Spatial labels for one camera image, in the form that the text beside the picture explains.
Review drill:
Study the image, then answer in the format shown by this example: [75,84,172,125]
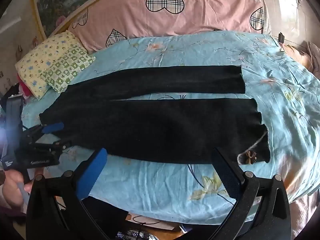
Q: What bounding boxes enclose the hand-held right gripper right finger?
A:
[212,147,292,240]

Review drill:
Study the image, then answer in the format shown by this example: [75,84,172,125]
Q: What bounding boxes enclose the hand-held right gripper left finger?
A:
[26,147,111,240]

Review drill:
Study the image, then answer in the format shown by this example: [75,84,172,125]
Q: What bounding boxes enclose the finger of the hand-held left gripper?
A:
[32,140,73,156]
[24,122,64,141]

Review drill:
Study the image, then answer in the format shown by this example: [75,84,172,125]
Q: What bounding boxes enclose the black pants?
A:
[39,65,272,165]

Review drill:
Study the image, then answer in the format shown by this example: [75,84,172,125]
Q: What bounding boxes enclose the person's left hand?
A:
[0,169,34,209]

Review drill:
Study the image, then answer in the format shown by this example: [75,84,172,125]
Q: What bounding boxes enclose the red cloth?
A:
[17,74,33,98]

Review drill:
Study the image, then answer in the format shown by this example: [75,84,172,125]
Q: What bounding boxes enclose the green patterned pillow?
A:
[40,44,96,93]

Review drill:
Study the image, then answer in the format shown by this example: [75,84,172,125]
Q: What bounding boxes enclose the blue floral bed sheet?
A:
[21,30,320,224]

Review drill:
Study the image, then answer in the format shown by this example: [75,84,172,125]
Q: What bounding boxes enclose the yellow patterned pillow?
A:
[15,30,84,100]

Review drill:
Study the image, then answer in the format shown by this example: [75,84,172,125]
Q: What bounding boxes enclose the silver foil bag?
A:
[117,231,153,240]

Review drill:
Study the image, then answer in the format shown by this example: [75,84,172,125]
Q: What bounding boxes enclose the pale pink cloth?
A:
[287,184,320,232]

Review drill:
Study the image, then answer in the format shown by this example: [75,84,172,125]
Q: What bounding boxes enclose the gold framed painting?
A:
[30,0,140,39]

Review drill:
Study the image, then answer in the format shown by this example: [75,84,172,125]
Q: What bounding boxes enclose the pink pillow with hearts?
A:
[67,0,272,53]

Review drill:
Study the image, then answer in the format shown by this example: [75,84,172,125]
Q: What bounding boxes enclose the pink beige cloth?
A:
[282,40,320,80]

